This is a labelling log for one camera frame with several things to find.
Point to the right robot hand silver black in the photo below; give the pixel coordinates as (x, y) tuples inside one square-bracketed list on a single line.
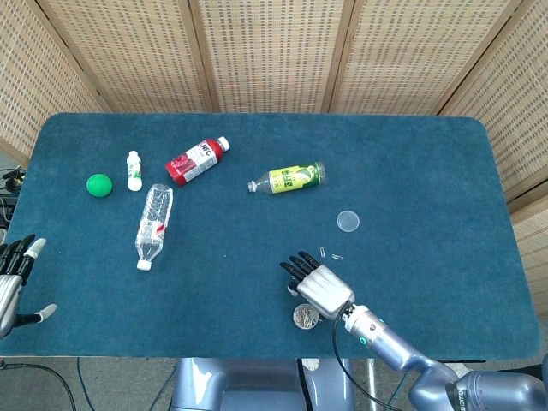
[(325, 291)]

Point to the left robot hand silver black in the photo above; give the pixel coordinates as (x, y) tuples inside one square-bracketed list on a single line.
[(9, 295)]

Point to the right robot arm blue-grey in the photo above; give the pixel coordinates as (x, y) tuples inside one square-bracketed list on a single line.
[(394, 347)]

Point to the small round container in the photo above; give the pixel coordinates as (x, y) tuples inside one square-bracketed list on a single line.
[(301, 319)]

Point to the clear round plastic lid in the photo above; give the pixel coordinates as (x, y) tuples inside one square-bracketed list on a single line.
[(348, 221)]

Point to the blue carpet table cloth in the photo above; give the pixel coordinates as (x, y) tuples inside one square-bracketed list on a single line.
[(240, 299)]

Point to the silver metal pole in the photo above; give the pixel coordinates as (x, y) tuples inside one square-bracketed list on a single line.
[(371, 381)]

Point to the blue-grey robot torso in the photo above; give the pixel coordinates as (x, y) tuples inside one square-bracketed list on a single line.
[(257, 385)]

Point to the open bottle yellow-green label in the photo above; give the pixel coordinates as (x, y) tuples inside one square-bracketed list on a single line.
[(291, 178)]

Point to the green ball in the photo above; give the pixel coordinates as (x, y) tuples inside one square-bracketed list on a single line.
[(99, 185)]

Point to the clear water bottle white cap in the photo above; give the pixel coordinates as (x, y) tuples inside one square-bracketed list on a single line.
[(154, 222)]

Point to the small white yogurt bottle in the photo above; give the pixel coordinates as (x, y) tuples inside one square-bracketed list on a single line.
[(134, 171)]

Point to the red juice bottle white cap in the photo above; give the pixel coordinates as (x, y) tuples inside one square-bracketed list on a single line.
[(192, 162)]

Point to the woven bamboo folding screen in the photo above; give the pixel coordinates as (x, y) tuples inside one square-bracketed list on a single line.
[(274, 51)]

